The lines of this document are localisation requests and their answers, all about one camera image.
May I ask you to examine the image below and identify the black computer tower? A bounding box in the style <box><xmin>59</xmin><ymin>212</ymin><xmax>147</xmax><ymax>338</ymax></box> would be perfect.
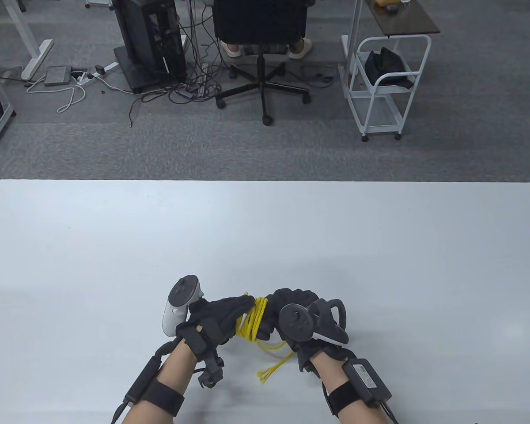
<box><xmin>113</xmin><ymin>0</ymin><xmax>187</xmax><ymax>87</ymax></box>

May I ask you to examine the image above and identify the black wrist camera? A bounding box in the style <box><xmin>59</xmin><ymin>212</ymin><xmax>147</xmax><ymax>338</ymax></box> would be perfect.
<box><xmin>198</xmin><ymin>353</ymin><xmax>224</xmax><ymax>389</ymax></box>

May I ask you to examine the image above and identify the white rolling cart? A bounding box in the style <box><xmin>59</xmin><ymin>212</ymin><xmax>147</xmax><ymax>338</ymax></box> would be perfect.
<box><xmin>344</xmin><ymin>34</ymin><xmax>432</xmax><ymax>143</ymax></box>
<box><xmin>340</xmin><ymin>0</ymin><xmax>441</xmax><ymax>98</ymax></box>

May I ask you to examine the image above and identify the yellow rope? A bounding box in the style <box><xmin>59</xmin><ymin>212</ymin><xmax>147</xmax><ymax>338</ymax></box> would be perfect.
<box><xmin>235</xmin><ymin>291</ymin><xmax>299</xmax><ymax>385</ymax></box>

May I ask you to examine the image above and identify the black bag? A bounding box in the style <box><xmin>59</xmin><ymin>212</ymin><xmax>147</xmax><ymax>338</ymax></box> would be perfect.
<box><xmin>364</xmin><ymin>47</ymin><xmax>413</xmax><ymax>90</ymax></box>

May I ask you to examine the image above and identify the grey flat box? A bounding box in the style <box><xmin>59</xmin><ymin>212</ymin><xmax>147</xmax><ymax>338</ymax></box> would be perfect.
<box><xmin>43</xmin><ymin>66</ymin><xmax>72</xmax><ymax>86</ymax></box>

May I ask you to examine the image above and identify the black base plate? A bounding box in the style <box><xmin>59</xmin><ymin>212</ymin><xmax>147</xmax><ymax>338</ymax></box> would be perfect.
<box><xmin>114</xmin><ymin>44</ymin><xmax>188</xmax><ymax>94</ymax></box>

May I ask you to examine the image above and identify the bundle of black cables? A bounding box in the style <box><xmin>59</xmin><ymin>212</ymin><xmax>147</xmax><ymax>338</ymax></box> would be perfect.
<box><xmin>128</xmin><ymin>0</ymin><xmax>230</xmax><ymax>129</ymax></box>

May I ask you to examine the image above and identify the black sensor box cable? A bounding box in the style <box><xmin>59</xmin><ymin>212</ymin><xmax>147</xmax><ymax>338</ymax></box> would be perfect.
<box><xmin>380</xmin><ymin>400</ymin><xmax>400</xmax><ymax>424</ymax></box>
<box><xmin>111</xmin><ymin>400</ymin><xmax>133</xmax><ymax>424</ymax></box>

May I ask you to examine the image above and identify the black forearm strap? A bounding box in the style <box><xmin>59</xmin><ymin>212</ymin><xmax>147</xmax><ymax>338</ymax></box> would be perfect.
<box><xmin>326</xmin><ymin>382</ymin><xmax>367</xmax><ymax>416</ymax></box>
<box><xmin>144</xmin><ymin>380</ymin><xmax>185</xmax><ymax>416</ymax></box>

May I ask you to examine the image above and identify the white cable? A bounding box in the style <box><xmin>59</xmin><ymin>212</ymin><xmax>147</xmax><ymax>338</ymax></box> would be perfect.
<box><xmin>26</xmin><ymin>73</ymin><xmax>87</xmax><ymax>113</ymax></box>

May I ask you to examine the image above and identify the white desk leg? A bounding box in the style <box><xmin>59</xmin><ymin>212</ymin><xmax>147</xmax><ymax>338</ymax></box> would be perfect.
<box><xmin>4</xmin><ymin>0</ymin><xmax>54</xmax><ymax>81</ymax></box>

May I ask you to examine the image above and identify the person's left forearm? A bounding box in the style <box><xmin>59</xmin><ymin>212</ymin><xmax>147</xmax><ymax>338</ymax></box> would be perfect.
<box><xmin>126</xmin><ymin>340</ymin><xmax>199</xmax><ymax>424</ymax></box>

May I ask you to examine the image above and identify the grey white handheld controller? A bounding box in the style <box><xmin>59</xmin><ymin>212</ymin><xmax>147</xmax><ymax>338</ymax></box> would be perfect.
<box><xmin>162</xmin><ymin>275</ymin><xmax>205</xmax><ymax>338</ymax></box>
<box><xmin>279</xmin><ymin>298</ymin><xmax>349</xmax><ymax>346</ymax></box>

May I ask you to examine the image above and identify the person's right hand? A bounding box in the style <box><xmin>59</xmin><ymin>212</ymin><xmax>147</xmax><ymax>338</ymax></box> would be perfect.
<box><xmin>261</xmin><ymin>288</ymin><xmax>356</xmax><ymax>374</ymax></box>

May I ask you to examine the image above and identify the black sensor box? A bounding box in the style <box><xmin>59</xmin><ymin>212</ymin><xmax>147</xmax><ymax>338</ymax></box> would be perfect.
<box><xmin>124</xmin><ymin>356</ymin><xmax>162</xmax><ymax>405</ymax></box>
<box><xmin>342</xmin><ymin>359</ymin><xmax>392</xmax><ymax>408</ymax></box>

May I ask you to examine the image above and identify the black office chair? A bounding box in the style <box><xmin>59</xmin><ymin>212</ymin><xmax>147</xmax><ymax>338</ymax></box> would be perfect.
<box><xmin>213</xmin><ymin>0</ymin><xmax>316</xmax><ymax>126</ymax></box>

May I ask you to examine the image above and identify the person's left hand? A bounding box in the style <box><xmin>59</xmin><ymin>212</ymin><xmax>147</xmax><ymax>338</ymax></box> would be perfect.
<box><xmin>176</xmin><ymin>295</ymin><xmax>257</xmax><ymax>349</ymax></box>

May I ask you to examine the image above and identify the white power strip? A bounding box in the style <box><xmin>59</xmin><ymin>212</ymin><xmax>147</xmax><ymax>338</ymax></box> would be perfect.
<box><xmin>73</xmin><ymin>62</ymin><xmax>120</xmax><ymax>85</ymax></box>

